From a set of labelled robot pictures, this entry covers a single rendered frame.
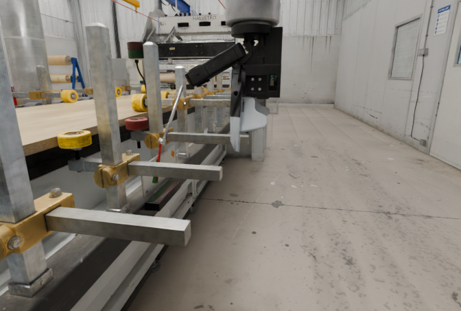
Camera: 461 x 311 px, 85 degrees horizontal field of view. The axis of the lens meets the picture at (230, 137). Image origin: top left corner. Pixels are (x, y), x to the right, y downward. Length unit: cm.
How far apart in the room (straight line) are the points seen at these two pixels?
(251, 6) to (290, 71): 908
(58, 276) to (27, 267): 7
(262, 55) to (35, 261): 52
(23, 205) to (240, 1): 47
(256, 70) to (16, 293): 55
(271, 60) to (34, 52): 452
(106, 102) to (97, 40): 14
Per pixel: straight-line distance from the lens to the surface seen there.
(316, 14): 978
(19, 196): 53
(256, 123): 40
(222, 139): 87
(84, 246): 67
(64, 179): 90
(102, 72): 66
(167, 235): 44
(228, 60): 44
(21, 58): 481
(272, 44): 44
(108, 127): 68
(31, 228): 54
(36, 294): 60
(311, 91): 958
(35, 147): 79
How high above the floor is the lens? 106
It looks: 14 degrees down
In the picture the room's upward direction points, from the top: straight up
